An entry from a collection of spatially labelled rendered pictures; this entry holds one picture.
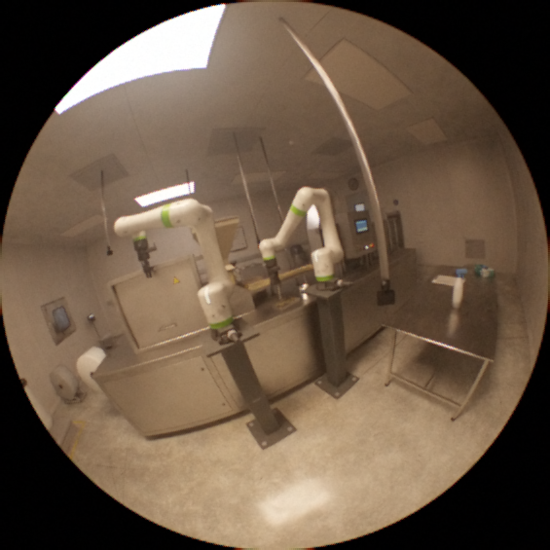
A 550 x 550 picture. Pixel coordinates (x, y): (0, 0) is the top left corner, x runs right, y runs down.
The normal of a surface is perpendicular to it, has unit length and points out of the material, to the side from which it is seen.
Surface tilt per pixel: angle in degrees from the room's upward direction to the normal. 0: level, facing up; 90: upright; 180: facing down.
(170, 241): 90
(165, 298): 90
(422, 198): 90
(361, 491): 0
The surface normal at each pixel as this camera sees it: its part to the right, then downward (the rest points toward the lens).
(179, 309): 0.41, 0.10
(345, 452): -0.22, -0.95
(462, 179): -0.88, 0.29
